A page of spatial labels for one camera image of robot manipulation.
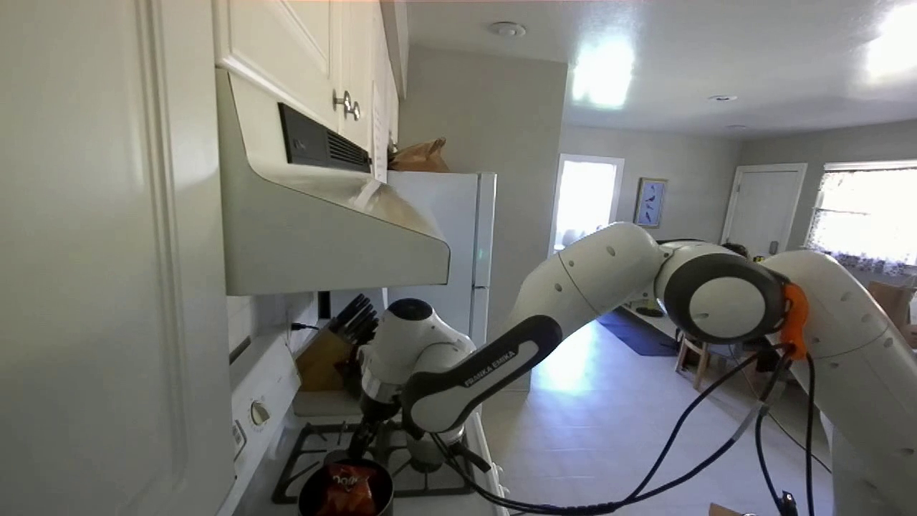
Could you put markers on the ceiling smoke detector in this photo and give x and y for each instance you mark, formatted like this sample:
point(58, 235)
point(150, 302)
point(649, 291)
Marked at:
point(507, 27)

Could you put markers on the bright curtained window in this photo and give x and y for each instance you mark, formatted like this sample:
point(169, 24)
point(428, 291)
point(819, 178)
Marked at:
point(864, 216)

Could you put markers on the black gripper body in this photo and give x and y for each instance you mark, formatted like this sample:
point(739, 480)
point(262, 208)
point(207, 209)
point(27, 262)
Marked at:
point(384, 414)

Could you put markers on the steel saucepan with lid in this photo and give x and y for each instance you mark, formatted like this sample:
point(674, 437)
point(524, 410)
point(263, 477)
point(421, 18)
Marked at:
point(475, 460)

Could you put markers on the metal cabinet knob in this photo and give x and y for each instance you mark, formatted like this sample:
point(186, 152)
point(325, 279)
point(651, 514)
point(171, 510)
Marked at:
point(352, 106)
point(339, 100)

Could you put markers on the white gas stove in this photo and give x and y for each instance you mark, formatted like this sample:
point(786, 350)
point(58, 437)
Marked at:
point(262, 390)

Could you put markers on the cardboard box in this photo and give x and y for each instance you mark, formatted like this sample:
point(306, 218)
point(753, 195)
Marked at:
point(902, 292)

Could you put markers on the white refrigerator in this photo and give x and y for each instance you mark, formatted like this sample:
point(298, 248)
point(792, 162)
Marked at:
point(439, 218)

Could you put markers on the white upper cabinet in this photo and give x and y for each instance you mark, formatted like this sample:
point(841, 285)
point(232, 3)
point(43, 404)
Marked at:
point(87, 238)
point(275, 37)

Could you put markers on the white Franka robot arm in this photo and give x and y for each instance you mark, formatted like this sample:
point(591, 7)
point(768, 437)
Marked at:
point(591, 276)

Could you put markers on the blue floor rug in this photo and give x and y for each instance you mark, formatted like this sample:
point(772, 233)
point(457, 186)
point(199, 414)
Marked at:
point(640, 337)

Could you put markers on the wooden knife block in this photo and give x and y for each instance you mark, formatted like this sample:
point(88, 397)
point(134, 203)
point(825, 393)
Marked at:
point(319, 362)

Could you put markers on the white range hood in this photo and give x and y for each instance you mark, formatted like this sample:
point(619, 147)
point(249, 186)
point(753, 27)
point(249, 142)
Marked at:
point(305, 238)

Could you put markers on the framed wall picture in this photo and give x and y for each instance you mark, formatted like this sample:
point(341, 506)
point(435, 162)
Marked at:
point(651, 202)

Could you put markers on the orange chip packet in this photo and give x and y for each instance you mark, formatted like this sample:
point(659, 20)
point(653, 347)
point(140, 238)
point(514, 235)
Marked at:
point(346, 490)

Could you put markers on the dark green kettle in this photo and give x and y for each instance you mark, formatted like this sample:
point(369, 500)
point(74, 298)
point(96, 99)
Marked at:
point(352, 377)

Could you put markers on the black stove burner grate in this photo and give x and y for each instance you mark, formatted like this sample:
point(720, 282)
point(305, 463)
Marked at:
point(288, 481)

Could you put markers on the wooden stool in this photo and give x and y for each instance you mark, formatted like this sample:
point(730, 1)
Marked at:
point(690, 355)

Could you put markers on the white room door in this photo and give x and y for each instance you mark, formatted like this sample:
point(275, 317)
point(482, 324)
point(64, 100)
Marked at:
point(762, 203)

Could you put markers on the brown paper bag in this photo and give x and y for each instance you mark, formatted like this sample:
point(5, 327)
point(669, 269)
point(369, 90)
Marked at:
point(419, 156)

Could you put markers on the recessed ceiling light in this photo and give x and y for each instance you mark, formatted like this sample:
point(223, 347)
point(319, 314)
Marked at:
point(723, 94)

